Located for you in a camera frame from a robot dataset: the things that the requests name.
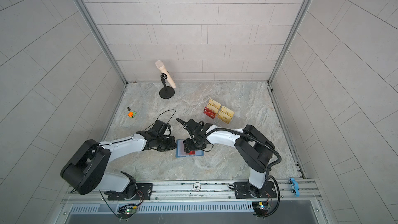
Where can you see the black microphone stand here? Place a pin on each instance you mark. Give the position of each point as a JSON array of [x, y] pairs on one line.
[[166, 92]]

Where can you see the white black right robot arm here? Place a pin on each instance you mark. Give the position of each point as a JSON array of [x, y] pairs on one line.
[[256, 150]]

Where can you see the right green circuit board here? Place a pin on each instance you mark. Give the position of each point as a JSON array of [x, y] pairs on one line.
[[261, 208]]

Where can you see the aluminium mounting rail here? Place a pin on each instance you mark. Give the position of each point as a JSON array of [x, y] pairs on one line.
[[198, 191]]

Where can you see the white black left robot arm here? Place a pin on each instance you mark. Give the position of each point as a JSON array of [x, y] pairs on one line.
[[87, 171]]

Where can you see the green circuit board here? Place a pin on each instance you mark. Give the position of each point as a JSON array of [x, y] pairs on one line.
[[261, 208], [126, 211]]

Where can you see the clear acrylic card tray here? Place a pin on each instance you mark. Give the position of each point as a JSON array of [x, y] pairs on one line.
[[217, 113]]

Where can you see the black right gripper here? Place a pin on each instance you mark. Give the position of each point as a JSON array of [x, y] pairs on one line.
[[187, 146]]

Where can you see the cream microphone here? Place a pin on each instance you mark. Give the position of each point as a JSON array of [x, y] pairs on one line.
[[161, 67]]

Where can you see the blue clip on rail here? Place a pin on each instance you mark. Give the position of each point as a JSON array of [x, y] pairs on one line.
[[294, 187]]

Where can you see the green orange toy truck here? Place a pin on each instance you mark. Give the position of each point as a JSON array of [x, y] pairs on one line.
[[132, 114]]

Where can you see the left green circuit board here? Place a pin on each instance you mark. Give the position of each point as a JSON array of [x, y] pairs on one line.
[[126, 211]]

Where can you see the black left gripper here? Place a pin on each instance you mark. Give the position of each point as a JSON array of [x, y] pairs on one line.
[[171, 145]]

